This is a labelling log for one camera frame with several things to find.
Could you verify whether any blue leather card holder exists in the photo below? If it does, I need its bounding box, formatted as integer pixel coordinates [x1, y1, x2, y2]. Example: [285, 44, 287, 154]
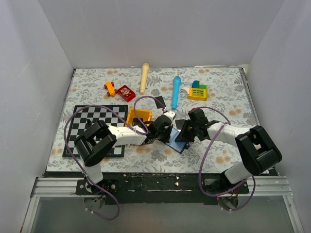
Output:
[165, 128, 190, 154]

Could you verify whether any black credit card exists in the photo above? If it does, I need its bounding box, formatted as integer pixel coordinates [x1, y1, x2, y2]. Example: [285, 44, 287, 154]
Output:
[155, 96, 166, 109]

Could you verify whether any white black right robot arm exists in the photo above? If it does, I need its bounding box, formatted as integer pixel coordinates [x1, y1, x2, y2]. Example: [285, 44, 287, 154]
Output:
[175, 108, 282, 194]

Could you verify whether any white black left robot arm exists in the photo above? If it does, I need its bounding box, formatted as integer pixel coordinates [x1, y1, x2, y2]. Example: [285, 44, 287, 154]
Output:
[74, 111, 175, 194]

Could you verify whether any black card in bin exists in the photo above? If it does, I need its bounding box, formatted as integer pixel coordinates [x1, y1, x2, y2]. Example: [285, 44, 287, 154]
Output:
[131, 117, 143, 127]

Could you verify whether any yellow plastic bin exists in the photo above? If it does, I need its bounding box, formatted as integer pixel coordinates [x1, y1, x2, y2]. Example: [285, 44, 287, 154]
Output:
[126, 107, 152, 127]

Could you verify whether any yellow green toy brick house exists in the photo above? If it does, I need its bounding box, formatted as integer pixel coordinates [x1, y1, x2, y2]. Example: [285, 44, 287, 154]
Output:
[182, 80, 208, 101]

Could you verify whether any blue toy microphone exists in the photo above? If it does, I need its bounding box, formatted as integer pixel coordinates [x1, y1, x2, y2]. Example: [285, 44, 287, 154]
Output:
[172, 76, 181, 110]

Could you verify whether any black silver chessboard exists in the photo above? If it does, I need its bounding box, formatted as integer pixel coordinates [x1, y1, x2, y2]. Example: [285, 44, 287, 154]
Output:
[62, 105, 128, 158]

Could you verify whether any red owl toy block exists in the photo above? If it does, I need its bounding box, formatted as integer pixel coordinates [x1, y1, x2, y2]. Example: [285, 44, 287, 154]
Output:
[117, 85, 136, 102]

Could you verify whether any cream toy microphone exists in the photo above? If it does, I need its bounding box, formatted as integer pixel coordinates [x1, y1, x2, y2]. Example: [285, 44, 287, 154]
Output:
[139, 63, 149, 95]

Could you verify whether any yellow toy brick car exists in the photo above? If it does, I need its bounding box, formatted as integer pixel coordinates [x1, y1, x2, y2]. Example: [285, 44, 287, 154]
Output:
[104, 82, 117, 97]

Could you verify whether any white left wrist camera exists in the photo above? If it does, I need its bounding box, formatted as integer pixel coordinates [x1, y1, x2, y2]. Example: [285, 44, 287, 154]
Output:
[163, 111, 176, 121]

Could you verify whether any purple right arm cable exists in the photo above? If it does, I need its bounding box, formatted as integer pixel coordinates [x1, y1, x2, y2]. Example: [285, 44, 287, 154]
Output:
[198, 106, 256, 211]

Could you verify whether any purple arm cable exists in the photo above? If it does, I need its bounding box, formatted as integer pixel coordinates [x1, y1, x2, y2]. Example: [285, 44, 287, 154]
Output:
[64, 96, 167, 221]
[198, 106, 256, 211]

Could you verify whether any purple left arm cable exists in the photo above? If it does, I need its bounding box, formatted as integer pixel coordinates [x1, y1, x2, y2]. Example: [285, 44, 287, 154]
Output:
[64, 96, 167, 221]

